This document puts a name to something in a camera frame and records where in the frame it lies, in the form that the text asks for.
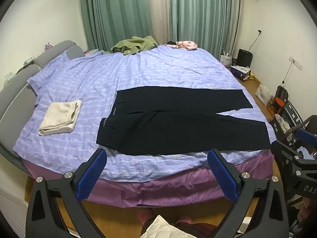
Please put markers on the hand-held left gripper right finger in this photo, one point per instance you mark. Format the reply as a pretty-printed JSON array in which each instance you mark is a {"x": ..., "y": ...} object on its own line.
[{"x": 223, "y": 176}]

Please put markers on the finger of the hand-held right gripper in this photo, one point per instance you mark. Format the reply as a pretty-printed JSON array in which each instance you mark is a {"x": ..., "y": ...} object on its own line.
[
  {"x": 287, "y": 153},
  {"x": 306, "y": 135}
]

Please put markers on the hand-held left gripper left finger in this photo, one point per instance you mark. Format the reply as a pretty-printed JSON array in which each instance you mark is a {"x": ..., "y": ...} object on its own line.
[{"x": 90, "y": 176}]

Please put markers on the black pants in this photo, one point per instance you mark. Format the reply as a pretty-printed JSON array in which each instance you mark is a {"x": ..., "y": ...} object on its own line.
[{"x": 183, "y": 121}]

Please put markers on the black striped bag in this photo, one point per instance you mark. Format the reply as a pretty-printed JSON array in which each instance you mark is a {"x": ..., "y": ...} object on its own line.
[{"x": 291, "y": 115}]

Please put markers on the black and orange backpack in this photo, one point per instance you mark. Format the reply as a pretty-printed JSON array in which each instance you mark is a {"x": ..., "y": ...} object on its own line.
[{"x": 279, "y": 99}]

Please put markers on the pink slipper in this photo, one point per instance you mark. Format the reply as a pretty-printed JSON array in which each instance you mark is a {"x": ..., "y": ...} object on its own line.
[
  {"x": 146, "y": 218},
  {"x": 183, "y": 220}
]

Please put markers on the white plastic bag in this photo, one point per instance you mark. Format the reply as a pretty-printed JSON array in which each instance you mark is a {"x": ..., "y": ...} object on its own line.
[{"x": 263, "y": 94}]

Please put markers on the purple bed sheet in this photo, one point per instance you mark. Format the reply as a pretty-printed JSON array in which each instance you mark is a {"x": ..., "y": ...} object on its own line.
[{"x": 161, "y": 191}]

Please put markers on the cream folded garment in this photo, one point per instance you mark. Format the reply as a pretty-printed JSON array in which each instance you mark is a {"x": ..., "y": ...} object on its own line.
[{"x": 59, "y": 116}]

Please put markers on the white quilted garment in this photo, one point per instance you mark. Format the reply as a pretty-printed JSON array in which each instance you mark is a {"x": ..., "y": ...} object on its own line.
[{"x": 159, "y": 228}]

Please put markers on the white cabinet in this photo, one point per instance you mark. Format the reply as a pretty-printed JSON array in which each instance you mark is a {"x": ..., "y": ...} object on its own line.
[{"x": 12, "y": 213}]

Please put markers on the blue and white carton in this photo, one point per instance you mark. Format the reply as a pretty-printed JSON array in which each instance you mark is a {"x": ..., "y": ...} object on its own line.
[{"x": 240, "y": 72}]

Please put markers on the bed with blue sheet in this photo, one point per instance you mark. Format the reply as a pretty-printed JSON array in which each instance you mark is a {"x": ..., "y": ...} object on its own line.
[{"x": 81, "y": 79}]

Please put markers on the black speaker box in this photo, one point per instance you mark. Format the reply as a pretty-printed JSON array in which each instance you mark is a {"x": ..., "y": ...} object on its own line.
[{"x": 244, "y": 57}]

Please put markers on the white paper bag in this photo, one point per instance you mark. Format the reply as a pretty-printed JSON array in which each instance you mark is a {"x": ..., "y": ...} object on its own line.
[{"x": 225, "y": 60}]

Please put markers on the blue patterned pillow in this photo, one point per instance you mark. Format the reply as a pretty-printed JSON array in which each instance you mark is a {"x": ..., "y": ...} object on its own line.
[{"x": 49, "y": 72}]

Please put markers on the grey padded headboard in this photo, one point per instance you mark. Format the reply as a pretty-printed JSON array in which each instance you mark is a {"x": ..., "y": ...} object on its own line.
[{"x": 14, "y": 89}]

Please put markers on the pink printed garment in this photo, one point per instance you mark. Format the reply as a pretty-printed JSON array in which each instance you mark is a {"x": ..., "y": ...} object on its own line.
[{"x": 184, "y": 45}]

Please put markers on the small purple toy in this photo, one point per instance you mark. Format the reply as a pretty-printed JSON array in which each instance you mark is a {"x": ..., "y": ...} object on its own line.
[{"x": 48, "y": 45}]

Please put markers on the green garment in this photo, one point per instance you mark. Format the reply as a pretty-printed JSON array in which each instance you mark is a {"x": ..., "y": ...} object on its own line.
[{"x": 137, "y": 45}]

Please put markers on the green curtain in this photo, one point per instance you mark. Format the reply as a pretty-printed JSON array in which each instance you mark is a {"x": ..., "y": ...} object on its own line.
[
  {"x": 116, "y": 12},
  {"x": 203, "y": 12}
]

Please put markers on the white wall power strip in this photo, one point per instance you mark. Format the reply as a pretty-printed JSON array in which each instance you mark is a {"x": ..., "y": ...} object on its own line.
[{"x": 296, "y": 63}]

